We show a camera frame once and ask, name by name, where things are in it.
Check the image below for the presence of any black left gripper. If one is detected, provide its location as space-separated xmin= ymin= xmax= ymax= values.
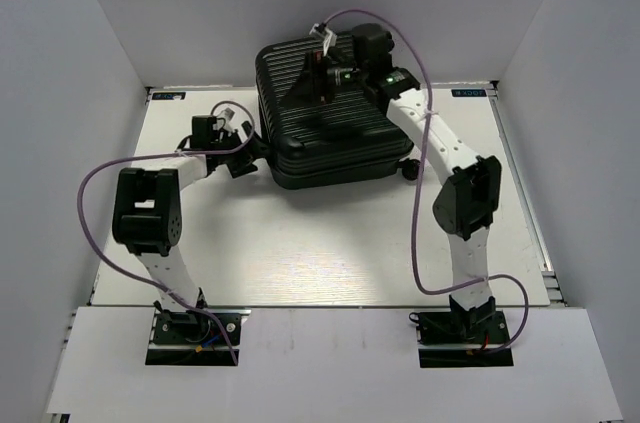
xmin=211 ymin=121 xmax=275 ymax=178

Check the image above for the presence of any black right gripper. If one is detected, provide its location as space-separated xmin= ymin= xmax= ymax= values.
xmin=280 ymin=51 xmax=369 ymax=108

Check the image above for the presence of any black suitcase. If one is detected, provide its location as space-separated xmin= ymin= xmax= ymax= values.
xmin=255 ymin=37 xmax=413 ymax=190

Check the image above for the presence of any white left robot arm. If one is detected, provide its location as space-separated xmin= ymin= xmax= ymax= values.
xmin=112 ymin=107 xmax=268 ymax=342

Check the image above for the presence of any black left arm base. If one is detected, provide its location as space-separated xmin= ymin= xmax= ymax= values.
xmin=145 ymin=310 xmax=244 ymax=367

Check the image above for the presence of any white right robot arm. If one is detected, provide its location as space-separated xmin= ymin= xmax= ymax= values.
xmin=282 ymin=23 xmax=502 ymax=342

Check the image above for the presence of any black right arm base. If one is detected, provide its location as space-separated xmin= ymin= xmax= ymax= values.
xmin=409 ymin=311 xmax=514 ymax=369

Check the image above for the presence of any black suitcase wheel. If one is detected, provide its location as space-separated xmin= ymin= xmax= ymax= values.
xmin=399 ymin=159 xmax=420 ymax=181

